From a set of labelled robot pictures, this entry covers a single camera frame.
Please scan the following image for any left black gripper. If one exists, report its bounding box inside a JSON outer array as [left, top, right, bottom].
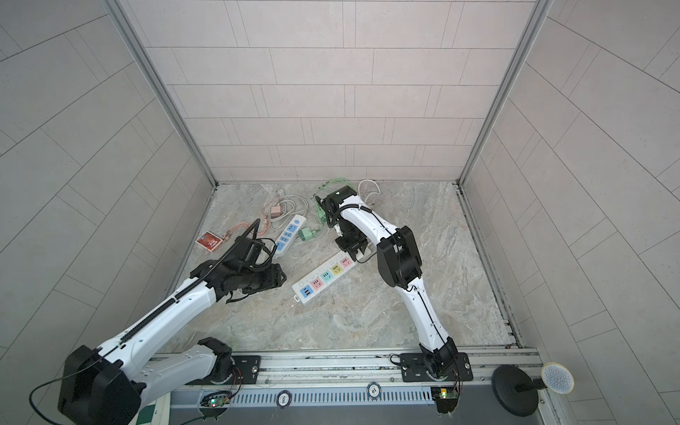
[[240, 261, 292, 293]]

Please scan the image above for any white charger with black cable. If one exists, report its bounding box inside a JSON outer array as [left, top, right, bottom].
[[355, 246, 376, 264]]

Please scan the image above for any long colourful socket power strip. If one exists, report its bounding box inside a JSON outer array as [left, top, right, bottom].
[[292, 251, 357, 305]]

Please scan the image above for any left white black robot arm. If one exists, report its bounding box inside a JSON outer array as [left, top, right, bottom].
[[57, 221, 287, 424]]

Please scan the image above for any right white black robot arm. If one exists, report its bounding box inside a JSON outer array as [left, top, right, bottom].
[[314, 186, 473, 382]]

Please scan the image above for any small blue socket power strip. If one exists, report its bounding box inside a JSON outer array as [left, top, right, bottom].
[[274, 214, 306, 258]]

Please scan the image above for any red card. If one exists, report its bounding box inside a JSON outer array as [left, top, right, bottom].
[[196, 231, 224, 253]]

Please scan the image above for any green charger block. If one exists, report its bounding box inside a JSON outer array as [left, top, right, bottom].
[[299, 228, 315, 241]]

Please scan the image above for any left circuit board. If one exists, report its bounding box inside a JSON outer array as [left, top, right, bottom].
[[199, 391, 232, 409]]

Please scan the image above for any circuit board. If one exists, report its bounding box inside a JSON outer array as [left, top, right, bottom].
[[430, 387, 460, 414], [199, 391, 232, 409]]

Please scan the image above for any green white checkerboard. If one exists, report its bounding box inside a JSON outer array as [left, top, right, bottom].
[[129, 405, 170, 425]]

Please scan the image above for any right circuit board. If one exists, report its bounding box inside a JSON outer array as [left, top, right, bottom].
[[430, 387, 460, 414]]

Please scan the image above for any black round stand base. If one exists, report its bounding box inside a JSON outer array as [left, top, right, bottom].
[[492, 365, 547, 417]]

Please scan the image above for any white round mesh disc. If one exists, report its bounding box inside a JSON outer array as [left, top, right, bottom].
[[540, 362, 576, 395]]

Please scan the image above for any green cable bundle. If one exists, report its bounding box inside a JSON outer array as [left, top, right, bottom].
[[312, 177, 354, 224]]

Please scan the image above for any white power strip cord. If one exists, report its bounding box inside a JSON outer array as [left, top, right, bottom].
[[357, 179, 383, 205]]

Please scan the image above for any pink charger with cable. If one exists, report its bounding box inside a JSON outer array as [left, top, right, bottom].
[[222, 189, 287, 241]]

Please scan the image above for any aluminium rail frame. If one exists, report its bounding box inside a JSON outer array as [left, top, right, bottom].
[[152, 346, 554, 418]]

